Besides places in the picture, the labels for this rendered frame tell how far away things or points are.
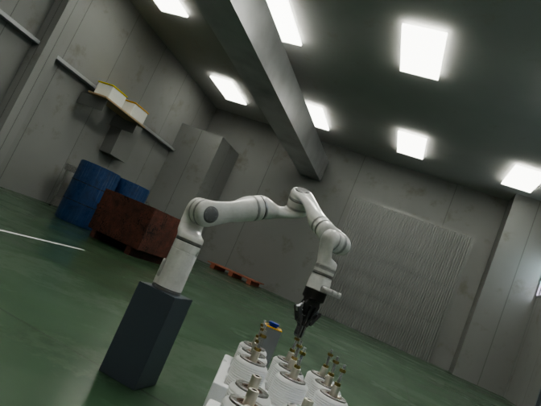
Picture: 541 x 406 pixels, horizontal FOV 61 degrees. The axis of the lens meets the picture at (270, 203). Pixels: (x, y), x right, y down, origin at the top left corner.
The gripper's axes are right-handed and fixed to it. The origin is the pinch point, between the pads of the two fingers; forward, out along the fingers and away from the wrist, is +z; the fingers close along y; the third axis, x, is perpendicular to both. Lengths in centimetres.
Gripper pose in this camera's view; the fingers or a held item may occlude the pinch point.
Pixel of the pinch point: (299, 330)
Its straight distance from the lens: 156.4
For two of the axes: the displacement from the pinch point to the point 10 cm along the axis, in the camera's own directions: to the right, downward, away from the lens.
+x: 6.7, 1.9, -7.2
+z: -3.9, 9.1, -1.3
